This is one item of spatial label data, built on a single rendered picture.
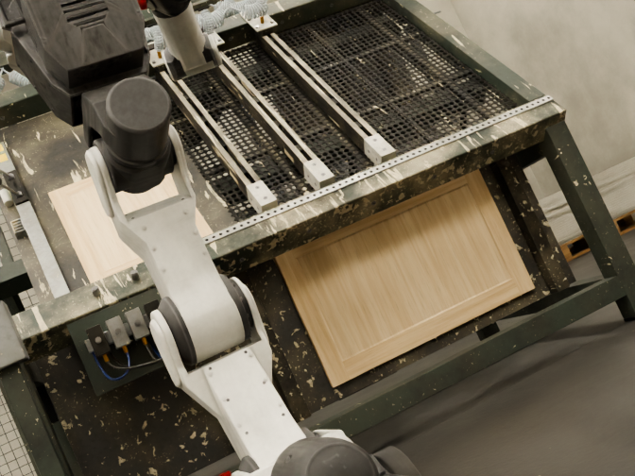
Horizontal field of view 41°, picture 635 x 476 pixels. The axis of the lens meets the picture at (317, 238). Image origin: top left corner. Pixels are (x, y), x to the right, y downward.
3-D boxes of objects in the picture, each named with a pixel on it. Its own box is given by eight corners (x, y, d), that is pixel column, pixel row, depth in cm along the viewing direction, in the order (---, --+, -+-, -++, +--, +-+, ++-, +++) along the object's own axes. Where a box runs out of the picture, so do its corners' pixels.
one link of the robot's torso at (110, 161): (182, 153, 161) (157, 102, 163) (116, 178, 156) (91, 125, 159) (178, 181, 173) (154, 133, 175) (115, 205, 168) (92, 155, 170)
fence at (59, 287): (59, 308, 271) (55, 299, 268) (-7, 153, 334) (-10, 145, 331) (74, 301, 273) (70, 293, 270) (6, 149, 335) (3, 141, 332)
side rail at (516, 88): (526, 125, 330) (528, 101, 322) (379, 9, 402) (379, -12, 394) (542, 117, 332) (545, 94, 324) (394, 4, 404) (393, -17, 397)
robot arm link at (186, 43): (229, 80, 205) (201, 7, 187) (178, 98, 205) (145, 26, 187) (218, 51, 212) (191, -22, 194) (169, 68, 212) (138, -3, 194)
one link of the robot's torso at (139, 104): (187, 119, 148) (145, 38, 152) (117, 144, 144) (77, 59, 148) (176, 185, 174) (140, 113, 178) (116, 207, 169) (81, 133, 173)
